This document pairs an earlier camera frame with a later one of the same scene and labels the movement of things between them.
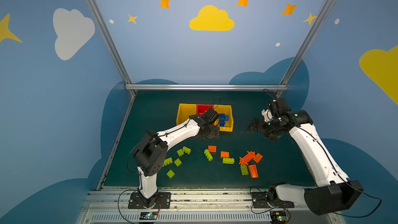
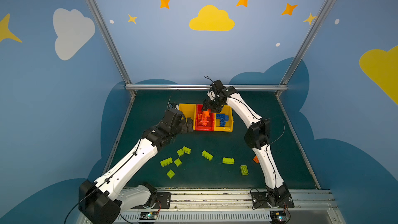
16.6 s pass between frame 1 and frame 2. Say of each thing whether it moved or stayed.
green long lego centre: stayed
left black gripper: moved
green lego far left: stayed
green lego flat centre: stayed
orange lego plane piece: moved
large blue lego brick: stayed
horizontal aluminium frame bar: stayed
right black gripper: moved
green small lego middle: stayed
